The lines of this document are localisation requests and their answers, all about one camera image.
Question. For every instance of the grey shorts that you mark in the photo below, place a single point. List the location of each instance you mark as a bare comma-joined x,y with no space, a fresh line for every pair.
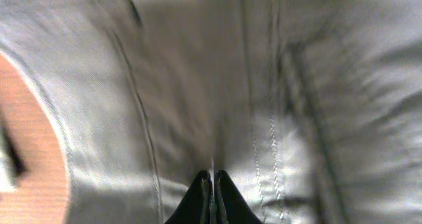
312,107

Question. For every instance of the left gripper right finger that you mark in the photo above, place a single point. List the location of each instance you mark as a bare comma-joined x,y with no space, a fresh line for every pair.
231,208

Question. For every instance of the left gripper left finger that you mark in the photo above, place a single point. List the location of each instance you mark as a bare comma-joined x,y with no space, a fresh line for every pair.
194,208

